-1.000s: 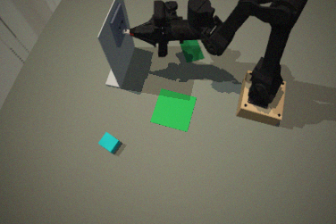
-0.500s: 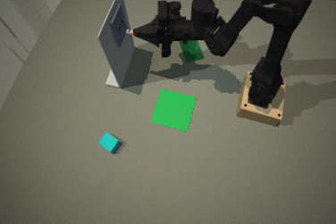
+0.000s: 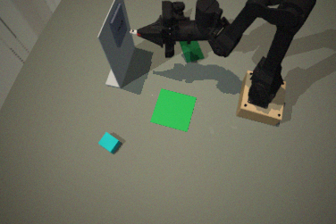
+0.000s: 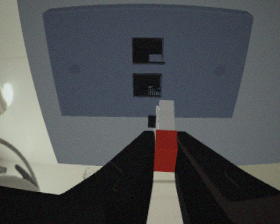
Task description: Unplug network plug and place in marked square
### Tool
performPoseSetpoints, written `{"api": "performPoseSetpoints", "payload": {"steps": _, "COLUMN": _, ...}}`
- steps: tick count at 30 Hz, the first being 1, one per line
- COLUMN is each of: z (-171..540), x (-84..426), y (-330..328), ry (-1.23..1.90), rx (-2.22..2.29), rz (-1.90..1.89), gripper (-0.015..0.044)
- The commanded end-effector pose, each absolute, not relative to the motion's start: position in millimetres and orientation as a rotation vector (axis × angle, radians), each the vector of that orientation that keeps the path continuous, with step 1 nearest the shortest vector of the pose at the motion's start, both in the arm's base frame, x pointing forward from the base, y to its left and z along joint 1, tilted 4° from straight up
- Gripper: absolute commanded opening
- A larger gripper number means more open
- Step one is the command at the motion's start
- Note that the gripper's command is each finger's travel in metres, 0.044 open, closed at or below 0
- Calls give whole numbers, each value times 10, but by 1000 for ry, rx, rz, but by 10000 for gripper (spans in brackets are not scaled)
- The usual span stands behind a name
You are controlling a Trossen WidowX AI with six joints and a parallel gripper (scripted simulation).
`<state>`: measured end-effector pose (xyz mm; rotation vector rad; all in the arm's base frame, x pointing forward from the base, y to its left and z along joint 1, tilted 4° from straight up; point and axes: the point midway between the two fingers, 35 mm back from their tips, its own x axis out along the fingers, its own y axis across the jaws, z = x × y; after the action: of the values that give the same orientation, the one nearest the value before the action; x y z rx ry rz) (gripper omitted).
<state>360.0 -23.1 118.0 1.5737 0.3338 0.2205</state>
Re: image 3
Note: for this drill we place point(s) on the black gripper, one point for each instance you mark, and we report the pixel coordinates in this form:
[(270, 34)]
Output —
[(158, 31)]

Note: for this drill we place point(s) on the grey panel with square sockets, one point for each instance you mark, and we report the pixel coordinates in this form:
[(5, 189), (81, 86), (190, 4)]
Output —
[(117, 42)]

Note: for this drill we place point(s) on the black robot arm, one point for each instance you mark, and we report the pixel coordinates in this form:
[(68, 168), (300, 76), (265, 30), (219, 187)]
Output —
[(288, 18)]

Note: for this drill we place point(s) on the teal rectangular block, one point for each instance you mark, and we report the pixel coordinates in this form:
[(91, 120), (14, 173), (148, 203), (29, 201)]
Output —
[(109, 142)]

